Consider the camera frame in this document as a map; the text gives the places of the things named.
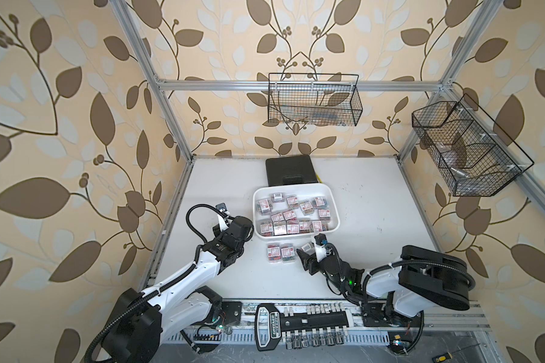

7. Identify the black wire basket right wall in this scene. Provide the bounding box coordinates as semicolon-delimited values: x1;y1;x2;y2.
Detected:
412;94;534;197

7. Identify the black wire basket wall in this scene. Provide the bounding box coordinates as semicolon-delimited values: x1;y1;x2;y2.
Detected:
266;72;363;127
412;94;534;197

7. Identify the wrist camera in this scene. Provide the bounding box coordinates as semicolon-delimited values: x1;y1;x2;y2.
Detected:
313;234;333;263
215;203;229;215

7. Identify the yellow handled screwdriver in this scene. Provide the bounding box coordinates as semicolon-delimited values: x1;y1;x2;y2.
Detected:
431;343;480;363

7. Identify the black wire basket back wall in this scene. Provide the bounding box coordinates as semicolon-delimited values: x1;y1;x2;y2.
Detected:
266;72;363;127

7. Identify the white plastic storage tray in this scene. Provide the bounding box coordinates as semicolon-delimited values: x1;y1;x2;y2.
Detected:
253;183;341;240

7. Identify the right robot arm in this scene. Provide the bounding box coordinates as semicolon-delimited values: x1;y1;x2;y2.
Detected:
296;240;475;355

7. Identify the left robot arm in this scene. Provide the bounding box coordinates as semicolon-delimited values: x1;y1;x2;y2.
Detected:
83;205;254;362

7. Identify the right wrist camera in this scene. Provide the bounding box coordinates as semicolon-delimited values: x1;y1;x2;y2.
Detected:
313;234;333;263

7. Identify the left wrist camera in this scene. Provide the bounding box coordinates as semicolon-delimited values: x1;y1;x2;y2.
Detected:
215;203;229;215

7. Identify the black socket set holder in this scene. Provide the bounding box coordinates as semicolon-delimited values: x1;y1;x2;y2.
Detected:
254;303;354;352

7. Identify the paper clip box removed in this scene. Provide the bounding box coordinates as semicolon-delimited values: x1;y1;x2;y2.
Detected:
300;242;314;254
266;243;282;263
280;244;296;263

